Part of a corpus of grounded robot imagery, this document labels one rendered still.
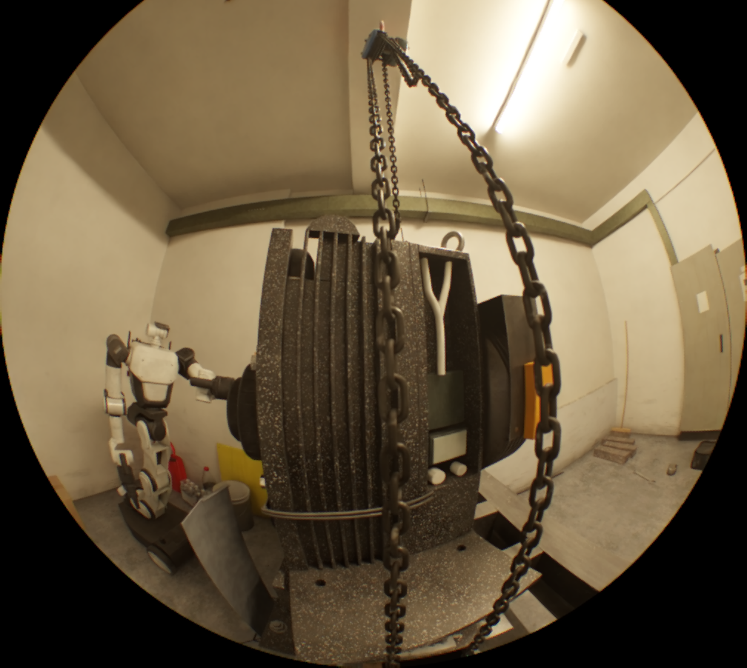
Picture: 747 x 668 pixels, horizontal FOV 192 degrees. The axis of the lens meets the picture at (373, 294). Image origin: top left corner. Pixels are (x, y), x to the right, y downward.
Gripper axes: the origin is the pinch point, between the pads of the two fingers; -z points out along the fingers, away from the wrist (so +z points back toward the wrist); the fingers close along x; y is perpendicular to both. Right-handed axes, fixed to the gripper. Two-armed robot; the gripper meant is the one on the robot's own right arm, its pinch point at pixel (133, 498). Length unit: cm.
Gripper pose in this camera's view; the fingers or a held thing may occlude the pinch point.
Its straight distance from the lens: 148.9
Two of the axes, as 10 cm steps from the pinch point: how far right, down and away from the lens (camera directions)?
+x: 9.4, -2.2, -2.6
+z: -1.2, -9.3, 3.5
